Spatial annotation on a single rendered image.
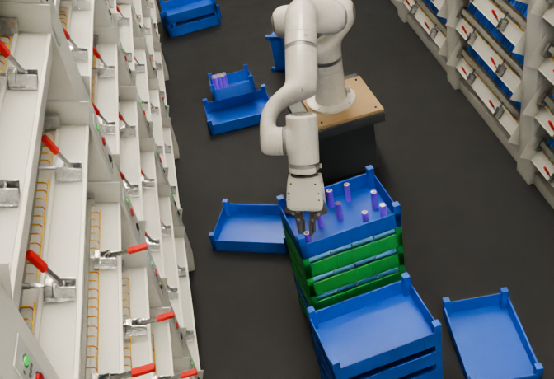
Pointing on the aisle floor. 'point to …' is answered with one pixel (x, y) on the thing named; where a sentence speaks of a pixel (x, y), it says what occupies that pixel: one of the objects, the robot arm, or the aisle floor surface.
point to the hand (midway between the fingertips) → (307, 226)
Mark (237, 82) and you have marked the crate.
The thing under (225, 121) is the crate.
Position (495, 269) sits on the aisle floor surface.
